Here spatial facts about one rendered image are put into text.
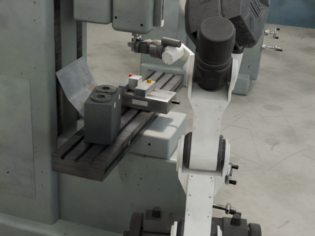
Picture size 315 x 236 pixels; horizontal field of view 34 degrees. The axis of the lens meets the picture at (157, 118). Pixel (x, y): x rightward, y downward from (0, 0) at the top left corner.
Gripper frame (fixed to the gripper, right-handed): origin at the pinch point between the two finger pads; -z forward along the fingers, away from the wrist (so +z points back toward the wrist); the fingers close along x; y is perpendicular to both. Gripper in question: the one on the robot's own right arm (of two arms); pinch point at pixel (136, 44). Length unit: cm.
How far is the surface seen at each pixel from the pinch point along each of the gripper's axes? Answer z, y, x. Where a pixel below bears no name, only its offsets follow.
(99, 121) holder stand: 18, 21, 47
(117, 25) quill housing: -2.5, -10.6, 11.3
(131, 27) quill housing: 4.3, -10.7, 9.2
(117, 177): 2, 68, 16
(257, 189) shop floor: 29, 124, -110
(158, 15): 11.8, -16.0, -1.6
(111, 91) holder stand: 13.5, 11.9, 34.7
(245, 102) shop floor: -55, 122, -260
